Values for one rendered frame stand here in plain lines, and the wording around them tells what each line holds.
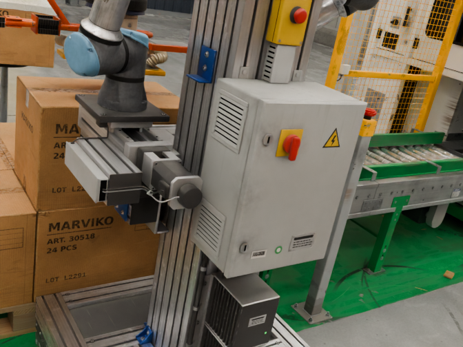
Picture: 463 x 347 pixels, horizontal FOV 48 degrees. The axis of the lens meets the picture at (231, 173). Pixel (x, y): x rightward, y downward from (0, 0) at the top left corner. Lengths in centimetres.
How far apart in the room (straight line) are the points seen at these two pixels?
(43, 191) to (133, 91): 60
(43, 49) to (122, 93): 231
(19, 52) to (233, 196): 277
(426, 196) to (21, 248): 219
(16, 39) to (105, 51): 240
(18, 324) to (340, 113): 153
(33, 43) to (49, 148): 197
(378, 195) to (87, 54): 185
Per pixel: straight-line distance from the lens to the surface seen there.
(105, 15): 145
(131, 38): 157
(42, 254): 214
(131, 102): 160
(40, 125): 192
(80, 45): 147
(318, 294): 260
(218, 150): 133
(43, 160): 197
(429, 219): 352
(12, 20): 200
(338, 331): 264
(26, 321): 230
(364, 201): 280
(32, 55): 388
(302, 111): 126
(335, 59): 337
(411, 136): 387
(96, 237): 218
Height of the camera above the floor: 150
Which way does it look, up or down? 21 degrees down
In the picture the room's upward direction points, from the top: 11 degrees clockwise
